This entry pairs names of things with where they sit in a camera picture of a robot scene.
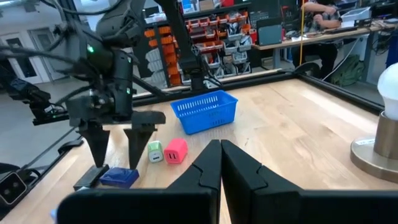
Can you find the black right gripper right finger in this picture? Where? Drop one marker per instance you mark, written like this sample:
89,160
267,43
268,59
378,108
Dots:
248,193

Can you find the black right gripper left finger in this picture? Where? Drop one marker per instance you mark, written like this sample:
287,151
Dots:
186,205

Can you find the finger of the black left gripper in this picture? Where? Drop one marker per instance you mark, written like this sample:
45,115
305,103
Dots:
136,143
96,143

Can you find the green white wall charger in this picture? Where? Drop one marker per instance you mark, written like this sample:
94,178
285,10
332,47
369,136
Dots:
155,152

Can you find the black rectangular box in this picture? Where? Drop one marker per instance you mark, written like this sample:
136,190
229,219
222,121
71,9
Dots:
88,179

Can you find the dark blue rectangular box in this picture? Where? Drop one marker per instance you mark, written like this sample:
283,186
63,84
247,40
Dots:
119,178

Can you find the pink cube wall charger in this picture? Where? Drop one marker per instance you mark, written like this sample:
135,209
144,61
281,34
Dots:
175,151

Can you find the light blue multiport charger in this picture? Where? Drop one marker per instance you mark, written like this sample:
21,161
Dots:
54,216

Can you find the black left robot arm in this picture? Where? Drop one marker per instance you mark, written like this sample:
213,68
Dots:
102,59

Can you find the blue plastic slotted basket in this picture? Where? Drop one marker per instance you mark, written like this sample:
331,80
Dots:
205,115

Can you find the black power socket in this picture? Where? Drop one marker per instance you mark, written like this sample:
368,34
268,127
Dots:
12,188

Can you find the brass lamp base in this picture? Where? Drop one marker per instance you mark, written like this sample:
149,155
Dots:
379,155

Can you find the parts bin rack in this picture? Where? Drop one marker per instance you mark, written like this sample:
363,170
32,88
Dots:
217,31

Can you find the green backpack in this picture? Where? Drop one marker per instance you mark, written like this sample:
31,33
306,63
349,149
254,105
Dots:
348,71

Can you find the teal box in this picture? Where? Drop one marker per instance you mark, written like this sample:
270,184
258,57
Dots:
270,35

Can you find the wooden desk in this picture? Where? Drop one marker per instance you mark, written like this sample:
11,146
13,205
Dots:
311,38

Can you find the white light bulb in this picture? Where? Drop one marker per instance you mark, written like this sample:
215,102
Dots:
390,90

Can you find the person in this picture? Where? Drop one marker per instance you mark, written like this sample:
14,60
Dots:
323,18

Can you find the black table frame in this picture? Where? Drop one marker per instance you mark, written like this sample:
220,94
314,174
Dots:
342,92

